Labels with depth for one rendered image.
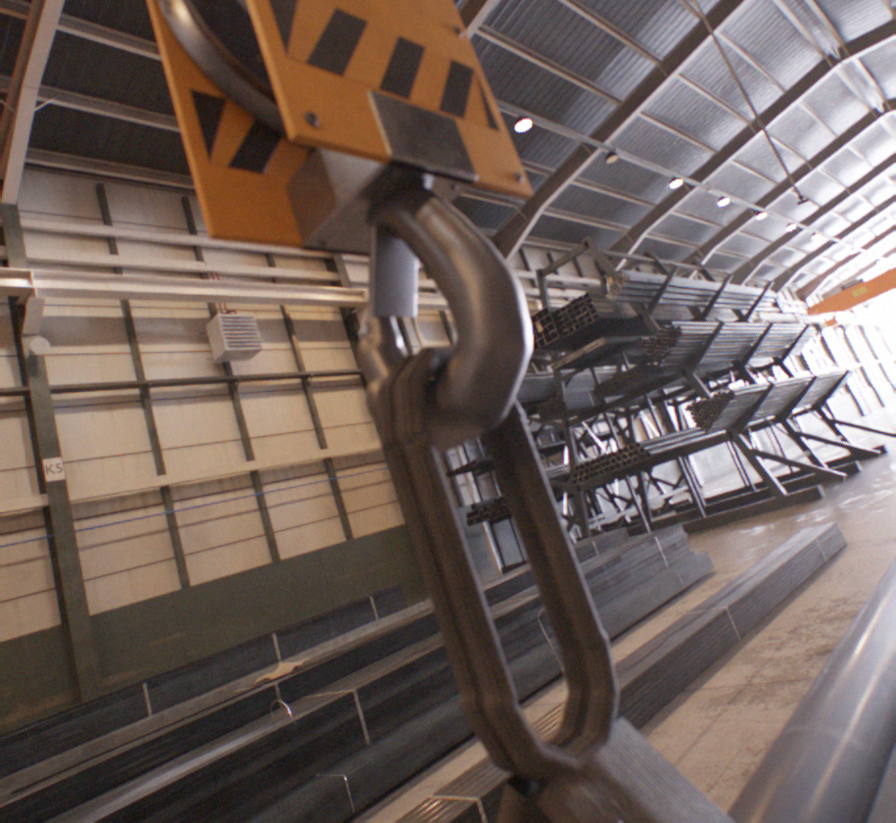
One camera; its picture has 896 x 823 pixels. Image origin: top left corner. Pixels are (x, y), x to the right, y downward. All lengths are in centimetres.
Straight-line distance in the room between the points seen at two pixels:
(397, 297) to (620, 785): 31
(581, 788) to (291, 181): 40
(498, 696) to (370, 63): 37
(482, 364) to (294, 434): 1186
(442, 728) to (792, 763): 265
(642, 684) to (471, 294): 284
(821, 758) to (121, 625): 960
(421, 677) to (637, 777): 339
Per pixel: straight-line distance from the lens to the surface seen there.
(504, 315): 37
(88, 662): 987
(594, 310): 922
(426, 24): 55
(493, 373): 37
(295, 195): 48
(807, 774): 101
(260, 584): 1105
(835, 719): 114
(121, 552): 1051
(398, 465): 38
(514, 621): 434
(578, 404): 950
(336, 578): 1176
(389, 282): 44
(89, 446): 1077
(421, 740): 347
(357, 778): 326
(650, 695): 317
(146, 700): 852
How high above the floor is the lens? 91
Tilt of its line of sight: 15 degrees up
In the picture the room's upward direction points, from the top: 19 degrees counter-clockwise
